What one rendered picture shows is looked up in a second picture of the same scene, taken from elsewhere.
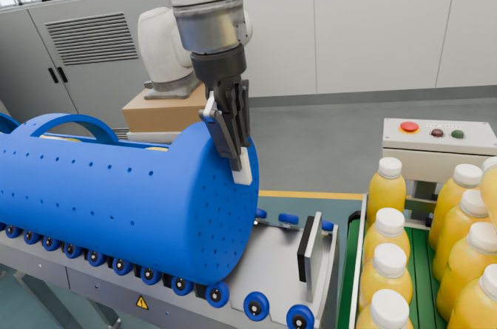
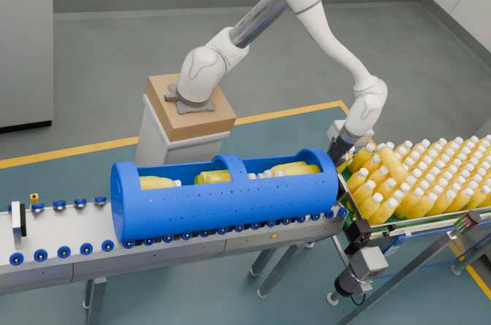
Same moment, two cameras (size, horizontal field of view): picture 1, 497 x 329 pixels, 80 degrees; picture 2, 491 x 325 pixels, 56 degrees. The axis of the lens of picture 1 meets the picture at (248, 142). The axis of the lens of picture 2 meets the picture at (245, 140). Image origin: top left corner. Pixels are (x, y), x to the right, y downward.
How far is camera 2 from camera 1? 1.85 m
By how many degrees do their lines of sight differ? 51
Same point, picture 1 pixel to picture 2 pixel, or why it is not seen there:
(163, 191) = (329, 186)
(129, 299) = (267, 237)
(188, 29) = (355, 139)
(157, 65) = (204, 93)
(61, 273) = (220, 245)
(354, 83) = not seen: outside the picture
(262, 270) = not seen: hidden behind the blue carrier
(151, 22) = (213, 67)
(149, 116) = (193, 129)
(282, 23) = not seen: outside the picture
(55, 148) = (272, 182)
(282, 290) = not seen: hidden behind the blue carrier
